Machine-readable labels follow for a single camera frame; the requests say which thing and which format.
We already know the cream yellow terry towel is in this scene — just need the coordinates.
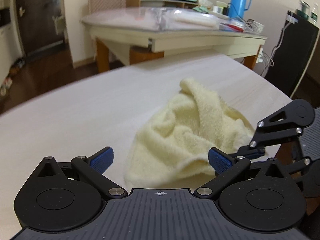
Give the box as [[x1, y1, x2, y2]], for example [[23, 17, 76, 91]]
[[124, 79, 254, 190]]

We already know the black cabinet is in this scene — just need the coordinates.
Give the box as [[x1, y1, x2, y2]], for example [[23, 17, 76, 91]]
[[265, 11, 319, 97]]

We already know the blue thermos jug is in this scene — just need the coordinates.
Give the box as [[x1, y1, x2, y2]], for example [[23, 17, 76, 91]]
[[228, 0, 252, 18]]

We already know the clear plastic bag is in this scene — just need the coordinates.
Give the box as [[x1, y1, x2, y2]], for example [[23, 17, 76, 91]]
[[150, 8, 228, 31]]

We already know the cream dining table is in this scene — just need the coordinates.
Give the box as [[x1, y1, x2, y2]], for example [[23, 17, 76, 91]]
[[80, 7, 266, 72]]

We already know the dark wooden door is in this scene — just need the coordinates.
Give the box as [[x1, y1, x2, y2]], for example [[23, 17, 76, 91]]
[[16, 0, 65, 56]]

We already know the wooden shelf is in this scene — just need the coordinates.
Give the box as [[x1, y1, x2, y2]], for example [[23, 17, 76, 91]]
[[126, 0, 199, 9]]

